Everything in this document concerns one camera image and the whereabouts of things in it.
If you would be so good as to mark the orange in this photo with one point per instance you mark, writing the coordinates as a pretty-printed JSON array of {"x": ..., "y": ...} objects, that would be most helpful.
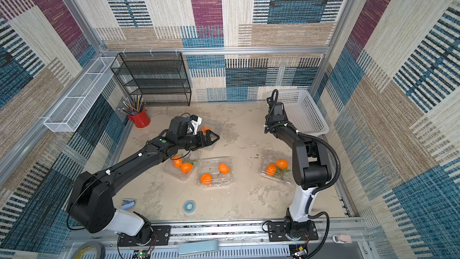
[{"x": 204, "y": 129}]

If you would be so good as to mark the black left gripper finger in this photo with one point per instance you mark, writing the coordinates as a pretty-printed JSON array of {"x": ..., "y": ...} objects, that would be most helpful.
[
  {"x": 211, "y": 145},
  {"x": 210, "y": 135}
]

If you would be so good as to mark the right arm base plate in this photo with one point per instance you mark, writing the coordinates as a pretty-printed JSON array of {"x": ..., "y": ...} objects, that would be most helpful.
[{"x": 281, "y": 231}]

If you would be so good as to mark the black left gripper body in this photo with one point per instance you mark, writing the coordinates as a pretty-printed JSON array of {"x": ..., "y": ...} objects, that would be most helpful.
[{"x": 193, "y": 142}]

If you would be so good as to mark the white wire mesh wall tray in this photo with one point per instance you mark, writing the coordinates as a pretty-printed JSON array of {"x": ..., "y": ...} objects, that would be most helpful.
[{"x": 67, "y": 116}]

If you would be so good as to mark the orange middle container lower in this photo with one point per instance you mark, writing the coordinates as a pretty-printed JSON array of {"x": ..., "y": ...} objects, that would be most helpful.
[{"x": 206, "y": 179}]

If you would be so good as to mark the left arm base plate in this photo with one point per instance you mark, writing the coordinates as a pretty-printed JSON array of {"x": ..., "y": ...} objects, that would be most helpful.
[{"x": 158, "y": 235}]

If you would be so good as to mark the black wire shelf rack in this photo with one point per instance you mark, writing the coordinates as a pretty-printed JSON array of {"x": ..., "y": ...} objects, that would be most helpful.
[{"x": 153, "y": 78}]

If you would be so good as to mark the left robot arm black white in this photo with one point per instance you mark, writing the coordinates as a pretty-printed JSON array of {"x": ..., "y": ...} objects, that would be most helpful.
[{"x": 91, "y": 200}]

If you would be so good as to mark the small pink white object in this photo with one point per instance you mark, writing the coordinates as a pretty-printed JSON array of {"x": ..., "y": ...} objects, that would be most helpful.
[{"x": 342, "y": 239}]

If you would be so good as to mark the clear clamshell container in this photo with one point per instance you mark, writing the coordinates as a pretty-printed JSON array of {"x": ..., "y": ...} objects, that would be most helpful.
[
  {"x": 201, "y": 141},
  {"x": 210, "y": 165},
  {"x": 187, "y": 157},
  {"x": 284, "y": 176}
]

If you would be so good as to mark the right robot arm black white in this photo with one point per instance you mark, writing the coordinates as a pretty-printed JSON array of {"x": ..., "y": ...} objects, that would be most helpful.
[{"x": 315, "y": 167}]

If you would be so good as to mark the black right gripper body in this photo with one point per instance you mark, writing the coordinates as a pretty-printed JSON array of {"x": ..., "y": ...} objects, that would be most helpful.
[{"x": 274, "y": 107}]

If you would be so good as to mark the orange left container upper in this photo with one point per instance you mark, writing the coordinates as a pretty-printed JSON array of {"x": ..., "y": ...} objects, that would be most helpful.
[{"x": 177, "y": 161}]

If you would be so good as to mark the light blue flat case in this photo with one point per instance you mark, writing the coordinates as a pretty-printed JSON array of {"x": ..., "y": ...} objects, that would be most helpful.
[{"x": 199, "y": 247}]

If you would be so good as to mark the white plastic perforated basket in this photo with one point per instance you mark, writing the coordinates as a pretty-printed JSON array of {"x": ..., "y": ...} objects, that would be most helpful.
[{"x": 303, "y": 112}]

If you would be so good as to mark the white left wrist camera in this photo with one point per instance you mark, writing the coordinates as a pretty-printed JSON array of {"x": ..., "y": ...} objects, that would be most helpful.
[{"x": 195, "y": 122}]

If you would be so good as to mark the orange left container lower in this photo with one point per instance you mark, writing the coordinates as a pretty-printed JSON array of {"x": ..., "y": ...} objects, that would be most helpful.
[{"x": 185, "y": 168}]

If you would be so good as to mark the orange right container left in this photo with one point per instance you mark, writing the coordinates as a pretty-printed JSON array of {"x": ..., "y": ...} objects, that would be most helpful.
[{"x": 271, "y": 170}]

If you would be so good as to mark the grey tape roll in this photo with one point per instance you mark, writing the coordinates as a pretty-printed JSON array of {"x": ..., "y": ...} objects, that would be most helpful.
[{"x": 97, "y": 247}]

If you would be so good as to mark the red cup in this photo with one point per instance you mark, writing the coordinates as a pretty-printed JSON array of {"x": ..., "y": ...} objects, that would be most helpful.
[{"x": 140, "y": 120}]

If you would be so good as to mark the orange middle container right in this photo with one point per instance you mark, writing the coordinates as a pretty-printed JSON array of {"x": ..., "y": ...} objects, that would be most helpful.
[{"x": 223, "y": 168}]

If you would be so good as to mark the blue tape roll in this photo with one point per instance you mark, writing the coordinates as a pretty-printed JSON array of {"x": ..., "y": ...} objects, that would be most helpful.
[{"x": 189, "y": 207}]

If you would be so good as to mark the orange container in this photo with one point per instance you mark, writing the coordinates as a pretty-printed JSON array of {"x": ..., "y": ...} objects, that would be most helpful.
[
  {"x": 185, "y": 168},
  {"x": 223, "y": 168},
  {"x": 282, "y": 164},
  {"x": 271, "y": 170},
  {"x": 206, "y": 179},
  {"x": 177, "y": 161}
]

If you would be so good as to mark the blue stapler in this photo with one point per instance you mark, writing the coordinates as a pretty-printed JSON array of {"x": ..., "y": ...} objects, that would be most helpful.
[{"x": 127, "y": 204}]

